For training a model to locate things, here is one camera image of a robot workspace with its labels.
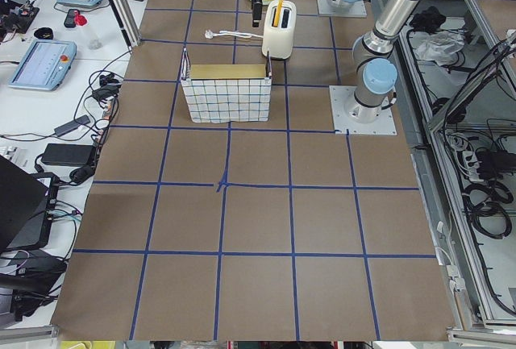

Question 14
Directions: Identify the white power cord with plug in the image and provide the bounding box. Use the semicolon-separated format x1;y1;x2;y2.
203;29;265;40

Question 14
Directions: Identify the aluminium frame post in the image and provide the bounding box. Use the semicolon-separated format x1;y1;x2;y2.
108;0;141;48

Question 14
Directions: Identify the small grey power adapter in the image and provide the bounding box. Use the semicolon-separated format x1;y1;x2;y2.
54;114;90;138

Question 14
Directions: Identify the blue teach pendant near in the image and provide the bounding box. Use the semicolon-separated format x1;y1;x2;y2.
8;39;77;91

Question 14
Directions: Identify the large black power brick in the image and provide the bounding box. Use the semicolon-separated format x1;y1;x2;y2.
41;143;96;167

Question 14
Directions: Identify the spray bottle with red cap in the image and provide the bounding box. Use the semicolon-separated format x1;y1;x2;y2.
74;10;102;50

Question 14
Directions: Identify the cream white toaster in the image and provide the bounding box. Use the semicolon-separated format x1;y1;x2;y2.
262;0;297;60

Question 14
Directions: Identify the black laptop computer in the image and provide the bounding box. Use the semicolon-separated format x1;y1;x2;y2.
1;158;58;252

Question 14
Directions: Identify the black round tape roll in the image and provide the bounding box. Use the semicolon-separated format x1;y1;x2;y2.
34;27;54;40

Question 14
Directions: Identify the wire basket with checked cloth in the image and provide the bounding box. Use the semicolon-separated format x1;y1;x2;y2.
181;49;273;123

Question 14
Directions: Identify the black phone remote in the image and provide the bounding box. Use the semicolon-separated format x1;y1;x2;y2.
64;9;80;29

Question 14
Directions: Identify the yellow toast slice in toaster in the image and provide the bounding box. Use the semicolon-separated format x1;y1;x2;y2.
272;0;284;27

